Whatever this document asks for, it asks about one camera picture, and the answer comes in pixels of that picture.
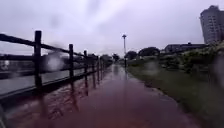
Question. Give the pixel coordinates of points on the grass strip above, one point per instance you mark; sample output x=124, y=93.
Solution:
x=180, y=90

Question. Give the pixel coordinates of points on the green hedge bushes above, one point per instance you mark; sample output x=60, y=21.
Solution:
x=193, y=58

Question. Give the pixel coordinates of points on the wet red paved path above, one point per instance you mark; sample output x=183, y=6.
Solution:
x=120, y=103

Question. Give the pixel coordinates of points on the grey water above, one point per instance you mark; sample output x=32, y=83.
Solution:
x=23, y=82

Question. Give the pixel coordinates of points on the street lamp pole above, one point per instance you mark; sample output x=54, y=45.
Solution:
x=124, y=50

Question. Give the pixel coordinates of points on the low dark building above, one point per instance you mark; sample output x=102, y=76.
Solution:
x=183, y=48

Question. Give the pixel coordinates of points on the dark wooden post fence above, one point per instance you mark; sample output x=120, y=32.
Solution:
x=38, y=63

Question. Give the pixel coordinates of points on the tall grey building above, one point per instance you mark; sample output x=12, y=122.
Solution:
x=213, y=25

